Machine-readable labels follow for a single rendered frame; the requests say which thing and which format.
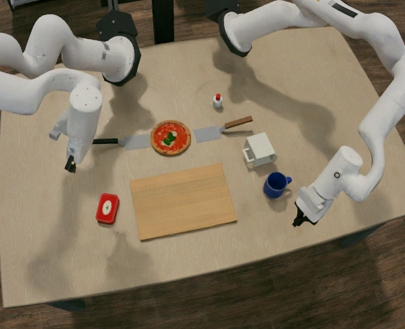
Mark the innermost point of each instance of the light wooden cutting board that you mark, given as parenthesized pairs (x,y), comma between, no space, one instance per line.
(182,201)

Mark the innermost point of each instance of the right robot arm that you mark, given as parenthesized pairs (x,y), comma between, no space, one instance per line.
(50,36)

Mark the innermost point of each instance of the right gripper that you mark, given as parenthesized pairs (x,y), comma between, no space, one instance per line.
(75,153)

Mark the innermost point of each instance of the margherita pizza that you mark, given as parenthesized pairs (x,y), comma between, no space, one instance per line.
(170,137)

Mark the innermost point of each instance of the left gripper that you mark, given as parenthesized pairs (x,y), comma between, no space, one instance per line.
(310,216)

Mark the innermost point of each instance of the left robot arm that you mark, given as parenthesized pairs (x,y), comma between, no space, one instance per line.
(342,172)

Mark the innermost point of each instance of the blue ceramic mug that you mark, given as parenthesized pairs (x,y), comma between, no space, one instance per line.
(275,185)

